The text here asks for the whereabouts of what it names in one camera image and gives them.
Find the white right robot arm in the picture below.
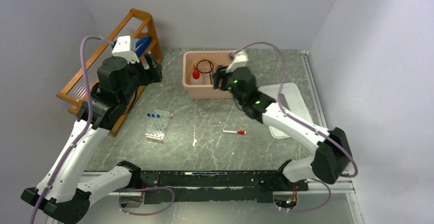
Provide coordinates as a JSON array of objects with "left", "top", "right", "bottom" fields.
[{"left": 212, "top": 65, "right": 352, "bottom": 190}]

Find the blue stapler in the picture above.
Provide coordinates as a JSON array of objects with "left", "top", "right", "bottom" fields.
[{"left": 135, "top": 36, "right": 152, "bottom": 57}]

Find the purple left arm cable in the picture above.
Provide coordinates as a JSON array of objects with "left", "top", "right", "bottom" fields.
[{"left": 29, "top": 35, "right": 176, "bottom": 224}]

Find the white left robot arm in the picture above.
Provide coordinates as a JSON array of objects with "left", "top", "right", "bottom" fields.
[{"left": 21, "top": 52, "right": 162, "bottom": 223}]

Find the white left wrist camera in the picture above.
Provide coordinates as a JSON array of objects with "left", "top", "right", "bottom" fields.
[{"left": 112, "top": 35, "right": 140, "bottom": 64}]

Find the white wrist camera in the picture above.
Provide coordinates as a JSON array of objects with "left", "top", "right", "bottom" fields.
[
  {"left": 112, "top": 35, "right": 140, "bottom": 64},
  {"left": 226, "top": 50, "right": 249, "bottom": 73}
]

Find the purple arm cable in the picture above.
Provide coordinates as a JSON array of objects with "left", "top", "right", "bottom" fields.
[
  {"left": 230, "top": 41, "right": 359, "bottom": 213},
  {"left": 29, "top": 35, "right": 176, "bottom": 224}
]

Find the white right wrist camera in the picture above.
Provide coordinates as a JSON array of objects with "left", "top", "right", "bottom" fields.
[{"left": 226, "top": 50, "right": 249, "bottom": 73}]

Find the pink plastic bin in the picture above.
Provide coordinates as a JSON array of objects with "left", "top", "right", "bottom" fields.
[{"left": 182, "top": 51, "right": 232, "bottom": 99}]

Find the white bottle red cap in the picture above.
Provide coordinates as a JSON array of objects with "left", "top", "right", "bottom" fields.
[{"left": 190, "top": 65, "right": 204, "bottom": 85}]

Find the black wire tripod stand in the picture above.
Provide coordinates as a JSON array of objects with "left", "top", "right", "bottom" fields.
[{"left": 196, "top": 59, "right": 214, "bottom": 84}]

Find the clear test tube rack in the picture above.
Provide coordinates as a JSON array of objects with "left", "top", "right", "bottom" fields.
[{"left": 145, "top": 109, "right": 172, "bottom": 144}]

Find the orange wooden rack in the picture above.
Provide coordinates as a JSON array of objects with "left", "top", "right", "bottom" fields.
[{"left": 56, "top": 8, "right": 163, "bottom": 138}]

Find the red white marker pen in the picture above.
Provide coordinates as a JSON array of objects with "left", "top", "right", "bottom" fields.
[{"left": 222, "top": 130, "right": 246, "bottom": 135}]

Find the yellow rubber tubing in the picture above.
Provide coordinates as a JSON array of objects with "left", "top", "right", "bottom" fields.
[{"left": 190, "top": 58, "right": 216, "bottom": 76}]

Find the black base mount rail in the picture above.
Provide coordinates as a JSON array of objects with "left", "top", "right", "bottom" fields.
[{"left": 126, "top": 170, "right": 308, "bottom": 205}]

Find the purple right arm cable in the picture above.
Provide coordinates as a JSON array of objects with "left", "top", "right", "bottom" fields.
[{"left": 230, "top": 41, "right": 359, "bottom": 213}]

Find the white plastic lid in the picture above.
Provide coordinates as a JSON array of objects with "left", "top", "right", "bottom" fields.
[{"left": 258, "top": 83, "right": 313, "bottom": 123}]

